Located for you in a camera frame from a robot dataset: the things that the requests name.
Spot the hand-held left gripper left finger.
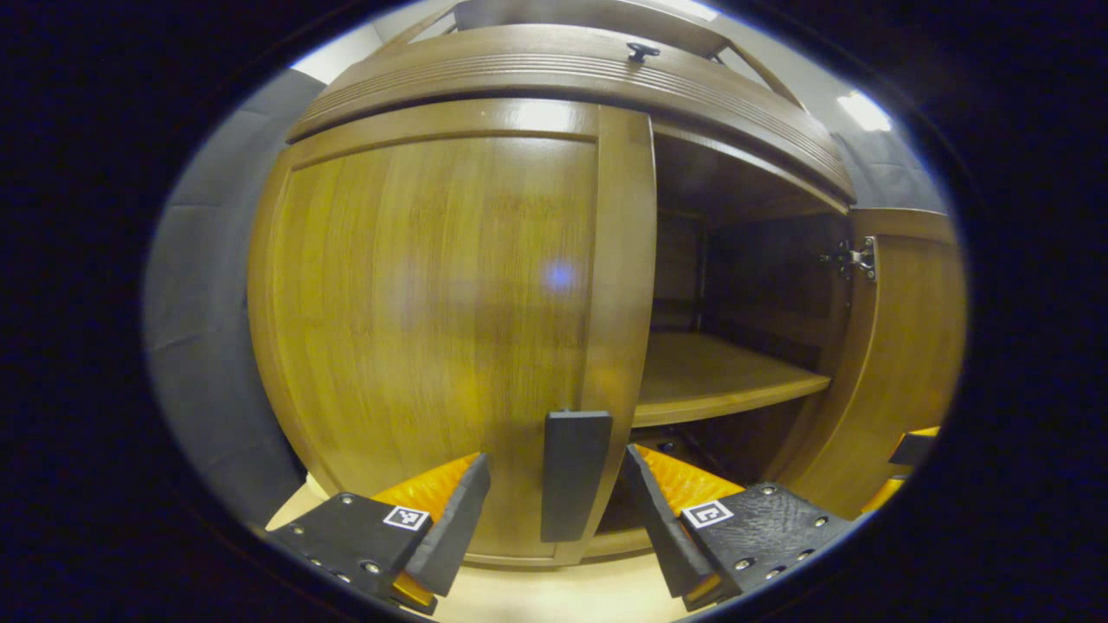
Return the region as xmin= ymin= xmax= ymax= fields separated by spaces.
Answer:
xmin=267 ymin=453 xmax=492 ymax=617

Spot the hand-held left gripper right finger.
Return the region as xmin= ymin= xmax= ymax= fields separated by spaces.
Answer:
xmin=625 ymin=445 xmax=854 ymax=612

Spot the wooden shoe cabinet door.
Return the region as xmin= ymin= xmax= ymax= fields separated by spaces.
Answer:
xmin=247 ymin=97 xmax=659 ymax=568
xmin=783 ymin=208 xmax=969 ymax=520

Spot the black door handle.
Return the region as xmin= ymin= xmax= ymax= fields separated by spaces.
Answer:
xmin=541 ymin=410 xmax=614 ymax=544

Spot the wooden double-door shoe cabinet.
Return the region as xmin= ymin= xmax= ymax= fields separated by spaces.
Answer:
xmin=286 ymin=0 xmax=953 ymax=563

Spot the wooden cabinet inner shelf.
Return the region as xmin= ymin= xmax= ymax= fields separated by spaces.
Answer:
xmin=632 ymin=331 xmax=832 ymax=428

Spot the metal right door hinge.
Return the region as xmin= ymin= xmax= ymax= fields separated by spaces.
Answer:
xmin=821 ymin=235 xmax=879 ymax=283

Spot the wooden cabinet drawer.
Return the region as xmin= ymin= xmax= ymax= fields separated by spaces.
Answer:
xmin=290 ymin=24 xmax=858 ymax=204

